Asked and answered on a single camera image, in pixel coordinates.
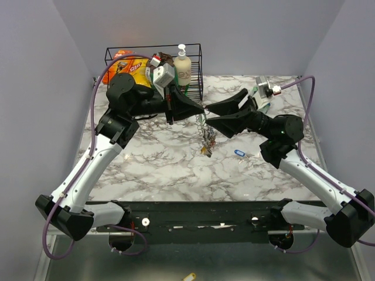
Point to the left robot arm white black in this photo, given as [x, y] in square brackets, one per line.
[66, 207]

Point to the yellow tag on floor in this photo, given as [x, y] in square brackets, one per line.
[189, 277]

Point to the yellow chips bag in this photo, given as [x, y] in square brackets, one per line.
[137, 68]

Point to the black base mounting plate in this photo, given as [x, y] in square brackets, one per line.
[196, 222]

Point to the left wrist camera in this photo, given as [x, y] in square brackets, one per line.
[162, 75]

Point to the orange razor package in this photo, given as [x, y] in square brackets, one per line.
[120, 66]

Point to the green brown bag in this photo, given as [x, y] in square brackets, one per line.
[164, 58]

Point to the blue tag loose key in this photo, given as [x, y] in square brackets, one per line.
[242, 156]

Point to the blue green sponge pack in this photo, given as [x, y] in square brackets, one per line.
[265, 108]

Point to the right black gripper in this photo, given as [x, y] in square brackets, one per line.
[232, 124]

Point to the cream soap pump bottle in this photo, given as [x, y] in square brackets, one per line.
[183, 66]

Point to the black wire rack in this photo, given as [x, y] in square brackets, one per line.
[193, 50]

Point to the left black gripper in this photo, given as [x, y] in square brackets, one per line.
[177, 104]

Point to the aluminium rail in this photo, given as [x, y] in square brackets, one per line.
[104, 229]

